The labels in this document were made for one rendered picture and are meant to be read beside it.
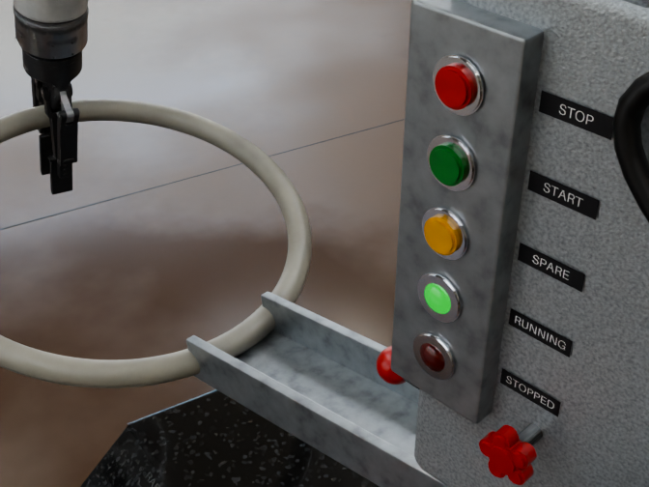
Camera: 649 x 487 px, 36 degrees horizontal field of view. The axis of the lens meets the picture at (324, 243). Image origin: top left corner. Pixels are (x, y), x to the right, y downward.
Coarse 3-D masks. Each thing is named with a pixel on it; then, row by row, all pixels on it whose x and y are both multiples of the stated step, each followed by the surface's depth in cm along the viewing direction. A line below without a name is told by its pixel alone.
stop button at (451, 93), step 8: (440, 72) 57; (448, 72) 56; (456, 72) 56; (464, 72) 56; (440, 80) 57; (448, 80) 57; (456, 80) 56; (464, 80) 56; (440, 88) 57; (448, 88) 57; (456, 88) 56; (464, 88) 56; (472, 88) 56; (440, 96) 58; (448, 96) 57; (456, 96) 57; (464, 96) 56; (472, 96) 56; (448, 104) 57; (456, 104) 57; (464, 104) 57
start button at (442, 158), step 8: (440, 144) 60; (448, 144) 59; (432, 152) 60; (440, 152) 59; (448, 152) 59; (456, 152) 59; (432, 160) 60; (440, 160) 60; (448, 160) 59; (456, 160) 59; (464, 160) 59; (432, 168) 60; (440, 168) 60; (448, 168) 60; (456, 168) 59; (464, 168) 59; (440, 176) 60; (448, 176) 60; (456, 176) 59; (464, 176) 59; (448, 184) 60; (456, 184) 60
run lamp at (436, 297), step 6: (426, 288) 66; (432, 288) 65; (438, 288) 65; (426, 294) 66; (432, 294) 66; (438, 294) 65; (444, 294) 65; (426, 300) 66; (432, 300) 66; (438, 300) 65; (444, 300) 65; (432, 306) 66; (438, 306) 66; (444, 306) 65; (450, 306) 65; (438, 312) 66; (444, 312) 66
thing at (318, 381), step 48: (192, 336) 110; (288, 336) 115; (336, 336) 108; (240, 384) 105; (288, 384) 108; (336, 384) 107; (384, 384) 106; (336, 432) 95; (384, 432) 99; (384, 480) 93; (432, 480) 87
